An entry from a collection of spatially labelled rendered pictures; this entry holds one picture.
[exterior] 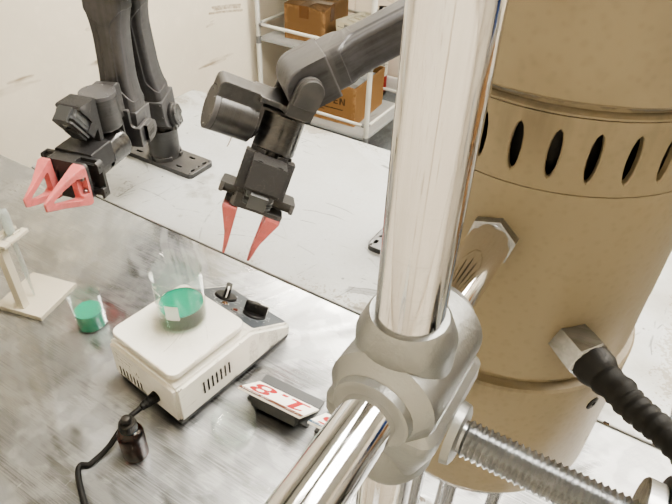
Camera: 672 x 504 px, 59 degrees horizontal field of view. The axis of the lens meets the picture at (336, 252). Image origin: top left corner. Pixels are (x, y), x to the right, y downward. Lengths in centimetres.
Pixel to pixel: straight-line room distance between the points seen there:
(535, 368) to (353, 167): 106
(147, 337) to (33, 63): 165
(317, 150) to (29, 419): 78
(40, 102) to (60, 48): 20
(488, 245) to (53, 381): 76
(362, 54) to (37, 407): 60
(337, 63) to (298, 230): 39
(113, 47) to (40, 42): 126
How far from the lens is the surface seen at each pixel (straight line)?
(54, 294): 99
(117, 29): 105
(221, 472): 74
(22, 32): 228
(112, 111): 102
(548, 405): 23
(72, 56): 240
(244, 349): 78
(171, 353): 74
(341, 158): 128
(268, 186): 71
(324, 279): 96
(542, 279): 19
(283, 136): 78
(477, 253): 17
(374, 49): 77
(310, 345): 85
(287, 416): 75
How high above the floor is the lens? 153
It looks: 38 degrees down
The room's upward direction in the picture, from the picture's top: 2 degrees clockwise
